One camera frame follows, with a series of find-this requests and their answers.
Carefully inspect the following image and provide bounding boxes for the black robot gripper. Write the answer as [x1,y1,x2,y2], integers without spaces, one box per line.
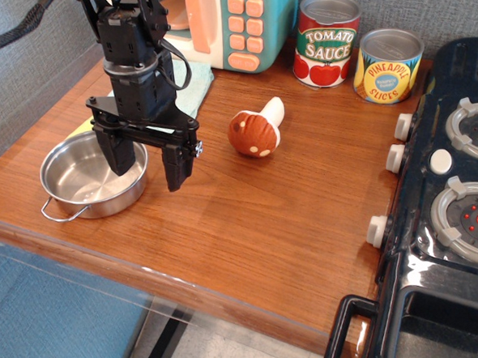
[82,49,207,198]

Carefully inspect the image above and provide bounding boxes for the brown plush toy mushroom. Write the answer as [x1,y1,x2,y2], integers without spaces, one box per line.
[228,96,284,158]

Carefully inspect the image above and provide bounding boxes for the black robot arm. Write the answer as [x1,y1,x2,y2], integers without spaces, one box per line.
[78,0,203,191]

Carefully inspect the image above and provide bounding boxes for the small steel pot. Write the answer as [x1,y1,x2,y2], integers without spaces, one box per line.
[40,130,148,223]

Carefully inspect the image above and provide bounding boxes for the light blue folded cloth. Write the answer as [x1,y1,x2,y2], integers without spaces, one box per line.
[176,62,214,118]

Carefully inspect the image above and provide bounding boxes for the teal toy microwave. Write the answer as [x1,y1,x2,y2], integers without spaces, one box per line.
[159,0,299,74]

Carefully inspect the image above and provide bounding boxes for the tomato sauce can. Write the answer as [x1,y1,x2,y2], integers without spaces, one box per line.
[293,0,361,88]

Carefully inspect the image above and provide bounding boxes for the white stove knob bottom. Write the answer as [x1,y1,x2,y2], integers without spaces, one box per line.
[366,215,388,249]

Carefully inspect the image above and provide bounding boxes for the white stove knob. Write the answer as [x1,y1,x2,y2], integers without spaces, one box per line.
[366,215,388,249]
[385,144,405,173]
[394,113,413,142]

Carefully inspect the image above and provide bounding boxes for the white stove knob middle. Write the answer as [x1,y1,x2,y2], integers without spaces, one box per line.
[385,144,405,173]

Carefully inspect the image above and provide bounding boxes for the white stove knob top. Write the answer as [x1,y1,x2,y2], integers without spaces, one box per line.
[394,113,413,142]

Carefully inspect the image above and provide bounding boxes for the pineapple slices can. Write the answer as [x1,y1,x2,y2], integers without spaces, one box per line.
[353,28,425,104]

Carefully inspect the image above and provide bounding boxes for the black toy stove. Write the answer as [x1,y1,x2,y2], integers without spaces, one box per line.
[324,37,478,358]

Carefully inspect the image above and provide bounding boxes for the black braided cable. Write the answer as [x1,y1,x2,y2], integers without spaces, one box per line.
[0,0,60,61]

